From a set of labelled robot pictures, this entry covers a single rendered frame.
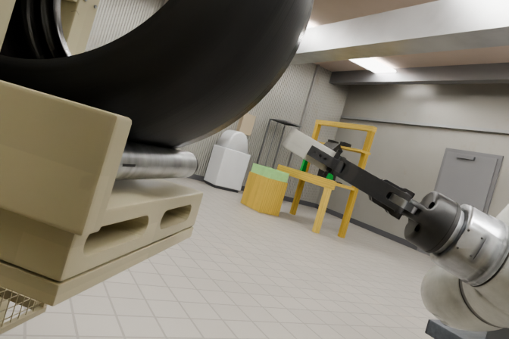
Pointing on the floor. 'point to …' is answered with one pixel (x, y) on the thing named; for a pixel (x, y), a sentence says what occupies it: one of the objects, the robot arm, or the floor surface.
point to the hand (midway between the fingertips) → (308, 149)
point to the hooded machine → (228, 162)
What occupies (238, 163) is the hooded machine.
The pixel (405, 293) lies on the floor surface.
